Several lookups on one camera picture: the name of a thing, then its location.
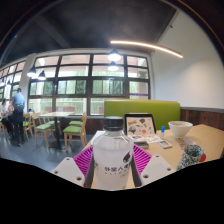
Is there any wooden green-seated chairs group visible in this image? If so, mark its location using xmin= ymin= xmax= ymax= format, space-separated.
xmin=0 ymin=111 xmax=88 ymax=154

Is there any printed paper sheet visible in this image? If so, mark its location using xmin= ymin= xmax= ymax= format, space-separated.
xmin=127 ymin=133 xmax=162 ymax=145

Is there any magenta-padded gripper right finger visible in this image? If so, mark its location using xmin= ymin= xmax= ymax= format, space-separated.
xmin=129 ymin=143 xmax=176 ymax=188

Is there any black pendant lamps group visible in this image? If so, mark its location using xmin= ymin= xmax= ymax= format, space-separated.
xmin=26 ymin=48 xmax=123 ymax=82

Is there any small dark box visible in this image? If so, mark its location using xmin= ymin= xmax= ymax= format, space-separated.
xmin=134 ymin=139 xmax=150 ymax=150

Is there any large black-framed window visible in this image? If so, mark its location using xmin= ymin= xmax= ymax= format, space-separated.
xmin=0 ymin=53 xmax=152 ymax=116

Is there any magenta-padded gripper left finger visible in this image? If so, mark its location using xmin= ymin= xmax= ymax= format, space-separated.
xmin=51 ymin=144 xmax=98 ymax=190

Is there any white bowl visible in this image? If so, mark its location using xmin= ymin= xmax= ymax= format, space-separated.
xmin=167 ymin=120 xmax=194 ymax=140

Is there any wooden dining table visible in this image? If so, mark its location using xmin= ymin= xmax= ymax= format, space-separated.
xmin=38 ymin=111 xmax=76 ymax=150

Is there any green patterned cup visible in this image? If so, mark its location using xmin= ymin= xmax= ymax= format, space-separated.
xmin=176 ymin=144 xmax=205 ymax=172

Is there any white paper sheet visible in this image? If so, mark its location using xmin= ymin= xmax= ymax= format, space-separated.
xmin=89 ymin=129 xmax=106 ymax=147

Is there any black-framed picture tablet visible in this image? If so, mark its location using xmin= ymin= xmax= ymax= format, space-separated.
xmin=123 ymin=113 xmax=157 ymax=138

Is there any green upholstered booth bench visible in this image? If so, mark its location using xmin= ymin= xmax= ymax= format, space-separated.
xmin=103 ymin=98 xmax=182 ymax=132

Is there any long curved ceiling light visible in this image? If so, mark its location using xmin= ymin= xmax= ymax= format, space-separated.
xmin=109 ymin=40 xmax=184 ymax=59

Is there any clear black-capped drink bottle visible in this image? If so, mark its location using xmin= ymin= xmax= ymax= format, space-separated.
xmin=91 ymin=115 xmax=135 ymax=191

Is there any person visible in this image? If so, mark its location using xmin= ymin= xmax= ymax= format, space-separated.
xmin=11 ymin=87 xmax=27 ymax=147
xmin=0 ymin=99 xmax=15 ymax=140

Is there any small blue-capped white bottle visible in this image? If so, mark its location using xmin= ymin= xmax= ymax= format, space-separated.
xmin=159 ymin=125 xmax=166 ymax=140

